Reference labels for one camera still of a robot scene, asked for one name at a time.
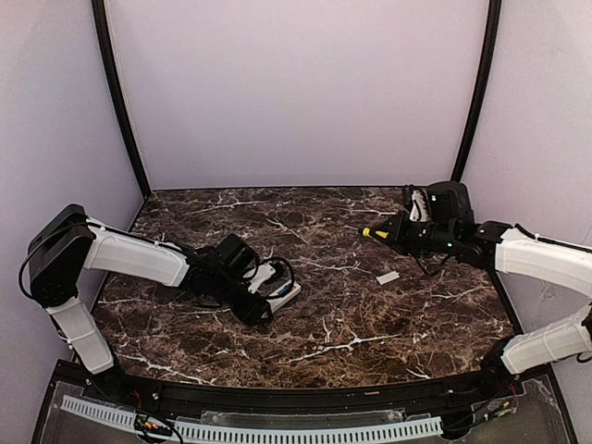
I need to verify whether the right black frame post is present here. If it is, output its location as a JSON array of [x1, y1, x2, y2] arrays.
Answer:
[[450, 0, 502, 182]]

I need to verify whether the blue red battery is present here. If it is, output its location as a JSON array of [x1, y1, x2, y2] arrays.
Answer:
[[277, 285, 295, 297]]

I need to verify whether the white remote control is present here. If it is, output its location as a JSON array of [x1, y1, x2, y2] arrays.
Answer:
[[265, 280, 302, 314]]

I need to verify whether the left black frame post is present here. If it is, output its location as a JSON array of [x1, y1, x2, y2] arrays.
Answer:
[[91, 0, 152, 200]]

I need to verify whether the white slotted cable duct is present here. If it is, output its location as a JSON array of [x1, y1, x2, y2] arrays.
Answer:
[[59, 395, 443, 444]]

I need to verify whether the white battery cover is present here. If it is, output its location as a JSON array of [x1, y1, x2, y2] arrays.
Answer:
[[376, 271, 400, 285]]

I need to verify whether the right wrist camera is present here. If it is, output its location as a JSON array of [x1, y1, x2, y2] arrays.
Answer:
[[425, 181, 475, 224]]

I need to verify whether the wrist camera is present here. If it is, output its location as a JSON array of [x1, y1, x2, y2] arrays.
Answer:
[[425, 181, 475, 224], [216, 234, 258, 278]]

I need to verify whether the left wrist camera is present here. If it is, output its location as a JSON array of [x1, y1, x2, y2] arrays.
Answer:
[[216, 234, 258, 278]]

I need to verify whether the yellow handled screwdriver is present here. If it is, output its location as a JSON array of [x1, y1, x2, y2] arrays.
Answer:
[[359, 228, 389, 239]]

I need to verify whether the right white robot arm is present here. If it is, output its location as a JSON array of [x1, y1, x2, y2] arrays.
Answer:
[[361, 214, 591, 396]]

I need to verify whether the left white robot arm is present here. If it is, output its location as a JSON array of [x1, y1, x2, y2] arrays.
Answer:
[[18, 204, 273, 375]]

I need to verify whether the black frame post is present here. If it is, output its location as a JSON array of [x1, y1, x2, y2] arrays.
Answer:
[[91, 0, 152, 200], [450, 0, 502, 182]]

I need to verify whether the black front rail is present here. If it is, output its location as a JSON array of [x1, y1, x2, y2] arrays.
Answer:
[[55, 360, 551, 417]]

